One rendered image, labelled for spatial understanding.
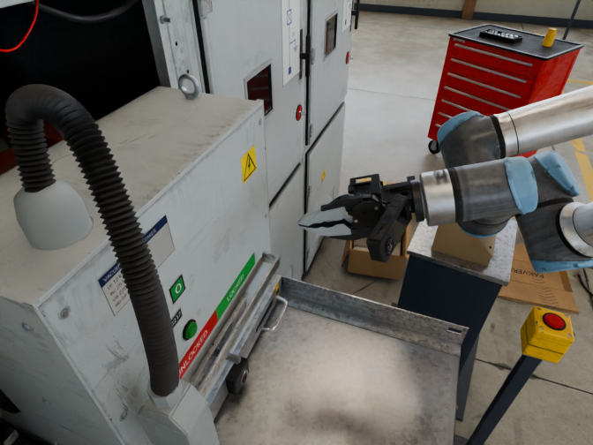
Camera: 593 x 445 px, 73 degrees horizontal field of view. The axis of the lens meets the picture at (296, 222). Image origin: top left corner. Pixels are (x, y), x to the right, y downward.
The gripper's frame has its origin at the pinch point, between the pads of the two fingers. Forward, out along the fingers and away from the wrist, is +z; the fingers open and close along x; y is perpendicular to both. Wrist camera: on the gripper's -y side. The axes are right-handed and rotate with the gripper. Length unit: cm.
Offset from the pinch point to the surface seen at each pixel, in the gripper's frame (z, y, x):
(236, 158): 8.0, 2.3, 14.3
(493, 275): -41, 39, -61
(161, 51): 23.9, 24.7, 29.0
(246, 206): 10.6, 3.8, 3.6
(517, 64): -100, 216, -68
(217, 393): 22.9, -16.8, -24.7
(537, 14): -284, 727, -198
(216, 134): 8.3, -0.7, 20.3
